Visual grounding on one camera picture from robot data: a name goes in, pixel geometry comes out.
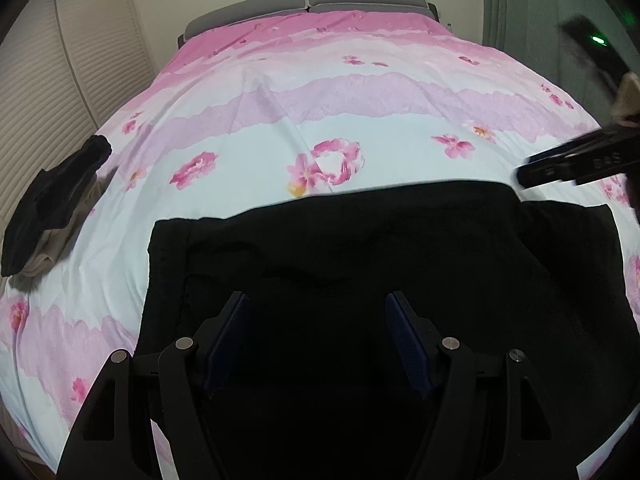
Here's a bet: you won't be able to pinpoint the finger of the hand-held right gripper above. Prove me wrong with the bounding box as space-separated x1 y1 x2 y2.
516 126 640 190

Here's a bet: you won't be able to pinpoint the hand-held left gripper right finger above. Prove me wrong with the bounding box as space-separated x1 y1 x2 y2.
384 290 582 480

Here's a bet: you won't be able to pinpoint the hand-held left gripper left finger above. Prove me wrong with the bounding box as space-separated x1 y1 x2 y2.
56 291 252 480

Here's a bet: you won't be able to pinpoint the black pants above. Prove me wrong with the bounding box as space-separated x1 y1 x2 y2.
136 179 629 480

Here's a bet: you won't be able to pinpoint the person's right hand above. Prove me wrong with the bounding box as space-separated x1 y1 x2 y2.
613 71 640 130

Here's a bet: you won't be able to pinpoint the pale green curtain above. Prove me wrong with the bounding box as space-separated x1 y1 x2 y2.
481 0 571 63

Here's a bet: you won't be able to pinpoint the beige folded cloth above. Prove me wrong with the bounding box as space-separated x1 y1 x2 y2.
19 180 103 279

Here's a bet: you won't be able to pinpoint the pile of dark and beige clothes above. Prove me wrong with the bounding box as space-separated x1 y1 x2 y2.
0 135 114 279

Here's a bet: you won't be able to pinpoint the pink floral bed sheet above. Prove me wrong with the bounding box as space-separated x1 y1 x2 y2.
0 9 640 480

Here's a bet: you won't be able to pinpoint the white louvered closet door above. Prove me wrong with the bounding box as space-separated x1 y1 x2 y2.
0 0 155 226

